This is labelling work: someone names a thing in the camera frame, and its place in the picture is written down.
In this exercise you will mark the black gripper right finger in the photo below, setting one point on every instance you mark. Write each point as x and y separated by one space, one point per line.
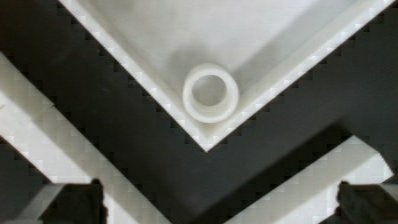
366 204

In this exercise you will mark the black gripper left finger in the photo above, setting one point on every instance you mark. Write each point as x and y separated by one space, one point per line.
66 204

